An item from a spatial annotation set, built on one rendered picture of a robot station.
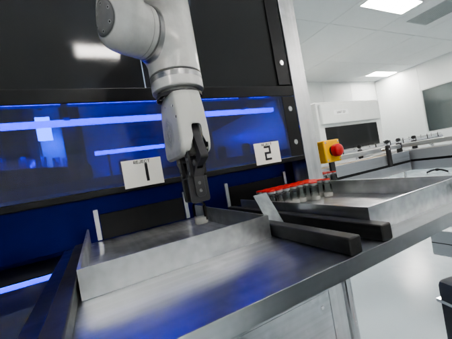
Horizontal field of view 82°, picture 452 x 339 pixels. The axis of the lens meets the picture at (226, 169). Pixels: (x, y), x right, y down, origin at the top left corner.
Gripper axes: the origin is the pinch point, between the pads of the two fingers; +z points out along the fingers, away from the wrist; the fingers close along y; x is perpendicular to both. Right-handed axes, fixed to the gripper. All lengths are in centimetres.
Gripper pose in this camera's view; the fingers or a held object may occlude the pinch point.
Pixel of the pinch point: (196, 188)
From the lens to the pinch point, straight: 43.1
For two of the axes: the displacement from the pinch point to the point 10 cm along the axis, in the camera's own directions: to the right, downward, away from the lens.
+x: 8.8, -1.5, 4.5
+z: 1.8, 9.8, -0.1
